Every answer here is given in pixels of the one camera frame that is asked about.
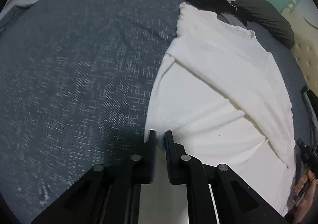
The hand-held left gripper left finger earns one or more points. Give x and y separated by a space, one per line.
152 154

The light grey garment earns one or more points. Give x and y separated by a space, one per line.
231 20

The bed with blue patterned sheet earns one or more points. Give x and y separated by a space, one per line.
74 77

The cream tufted headboard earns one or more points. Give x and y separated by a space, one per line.
305 47

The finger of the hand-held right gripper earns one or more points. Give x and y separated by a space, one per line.
300 145

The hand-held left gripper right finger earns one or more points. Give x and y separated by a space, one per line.
168 157

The white long-sleeve shirt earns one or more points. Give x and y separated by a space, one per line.
211 77

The person's right hand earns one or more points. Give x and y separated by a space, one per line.
311 196

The folded grey white garment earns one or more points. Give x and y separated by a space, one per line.
309 112

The folded black garment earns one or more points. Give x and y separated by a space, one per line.
314 99

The dark grey duvet roll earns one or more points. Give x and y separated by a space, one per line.
268 15

